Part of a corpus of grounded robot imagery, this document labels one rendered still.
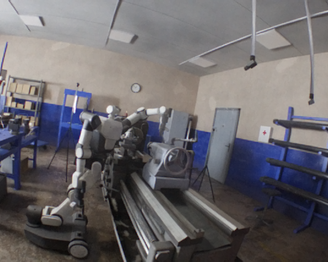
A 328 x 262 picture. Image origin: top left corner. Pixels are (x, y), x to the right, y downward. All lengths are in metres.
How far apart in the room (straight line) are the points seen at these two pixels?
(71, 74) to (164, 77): 3.20
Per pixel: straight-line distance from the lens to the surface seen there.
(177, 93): 6.91
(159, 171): 1.50
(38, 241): 1.99
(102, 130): 1.55
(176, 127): 6.33
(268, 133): 4.40
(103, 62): 6.39
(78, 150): 1.50
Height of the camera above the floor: 1.36
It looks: 2 degrees down
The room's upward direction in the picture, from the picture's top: 11 degrees clockwise
